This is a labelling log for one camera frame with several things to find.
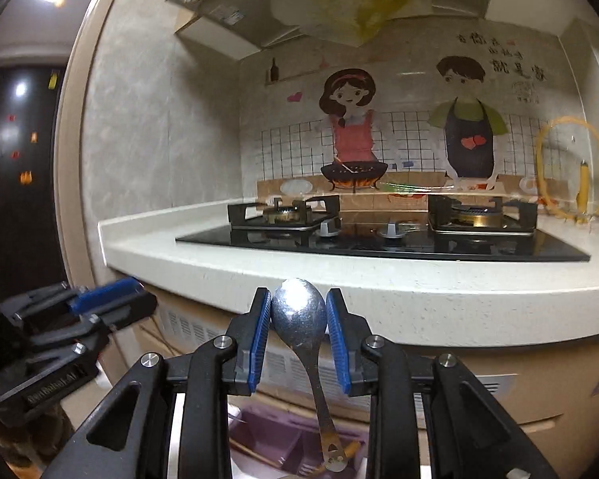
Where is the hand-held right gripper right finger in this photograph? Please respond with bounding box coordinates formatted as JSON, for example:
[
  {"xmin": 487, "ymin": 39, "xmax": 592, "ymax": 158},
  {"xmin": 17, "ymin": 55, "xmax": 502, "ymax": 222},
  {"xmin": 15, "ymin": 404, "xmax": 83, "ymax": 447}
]
[{"xmin": 326, "ymin": 288, "xmax": 560, "ymax": 479}]

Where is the round metal spoon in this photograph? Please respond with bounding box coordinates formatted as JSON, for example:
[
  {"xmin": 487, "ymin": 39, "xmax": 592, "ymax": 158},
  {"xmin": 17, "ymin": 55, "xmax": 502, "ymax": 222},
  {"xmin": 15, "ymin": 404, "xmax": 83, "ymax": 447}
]
[{"xmin": 272, "ymin": 278, "xmax": 349, "ymax": 473}]

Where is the black burner grate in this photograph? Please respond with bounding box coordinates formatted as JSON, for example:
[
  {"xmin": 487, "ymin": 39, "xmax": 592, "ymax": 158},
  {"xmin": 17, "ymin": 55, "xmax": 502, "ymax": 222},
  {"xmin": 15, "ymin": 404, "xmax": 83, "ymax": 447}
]
[
  {"xmin": 426, "ymin": 194, "xmax": 539, "ymax": 235},
  {"xmin": 228, "ymin": 194, "xmax": 341, "ymax": 231}
]

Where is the range hood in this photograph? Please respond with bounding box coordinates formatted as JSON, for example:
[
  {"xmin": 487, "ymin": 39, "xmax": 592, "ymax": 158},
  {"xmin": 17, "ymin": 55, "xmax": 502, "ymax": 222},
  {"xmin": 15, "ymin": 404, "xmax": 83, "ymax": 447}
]
[{"xmin": 166, "ymin": 0, "xmax": 500, "ymax": 63}]

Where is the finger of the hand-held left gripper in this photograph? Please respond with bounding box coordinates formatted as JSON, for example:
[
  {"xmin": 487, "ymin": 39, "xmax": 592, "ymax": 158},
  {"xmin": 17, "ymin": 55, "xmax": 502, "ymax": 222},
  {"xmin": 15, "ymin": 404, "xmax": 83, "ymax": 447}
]
[
  {"xmin": 27, "ymin": 315, "xmax": 111, "ymax": 356},
  {"xmin": 0, "ymin": 278, "xmax": 159, "ymax": 333}
]

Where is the black glass gas stove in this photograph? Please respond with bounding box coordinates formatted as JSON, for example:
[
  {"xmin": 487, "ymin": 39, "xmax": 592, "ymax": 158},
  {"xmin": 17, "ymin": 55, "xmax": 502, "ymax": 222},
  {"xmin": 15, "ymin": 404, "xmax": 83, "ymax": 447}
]
[{"xmin": 175, "ymin": 194, "xmax": 591, "ymax": 263}]

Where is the glass pot lid yellow rim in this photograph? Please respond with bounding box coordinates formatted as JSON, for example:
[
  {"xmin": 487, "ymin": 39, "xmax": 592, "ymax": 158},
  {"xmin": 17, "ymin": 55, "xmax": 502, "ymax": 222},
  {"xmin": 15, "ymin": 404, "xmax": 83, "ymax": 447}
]
[{"xmin": 536, "ymin": 116, "xmax": 599, "ymax": 224}]

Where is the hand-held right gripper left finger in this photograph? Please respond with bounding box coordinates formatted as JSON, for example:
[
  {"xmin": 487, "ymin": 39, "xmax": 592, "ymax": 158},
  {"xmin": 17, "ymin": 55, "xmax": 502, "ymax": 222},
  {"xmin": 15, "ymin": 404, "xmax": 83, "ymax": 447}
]
[{"xmin": 42, "ymin": 287, "xmax": 273, "ymax": 479}]

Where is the cartoon wall sticker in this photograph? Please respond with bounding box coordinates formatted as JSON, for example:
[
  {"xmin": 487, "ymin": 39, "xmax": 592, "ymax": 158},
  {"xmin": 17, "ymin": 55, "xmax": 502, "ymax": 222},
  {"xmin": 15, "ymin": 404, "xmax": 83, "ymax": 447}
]
[{"xmin": 257, "ymin": 30, "xmax": 550, "ymax": 210}]

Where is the purple utensil holder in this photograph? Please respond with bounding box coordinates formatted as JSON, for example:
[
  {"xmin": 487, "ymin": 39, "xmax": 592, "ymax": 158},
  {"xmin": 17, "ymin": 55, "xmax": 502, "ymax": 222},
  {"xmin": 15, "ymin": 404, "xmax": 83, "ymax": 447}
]
[{"xmin": 228, "ymin": 404, "xmax": 370, "ymax": 479}]

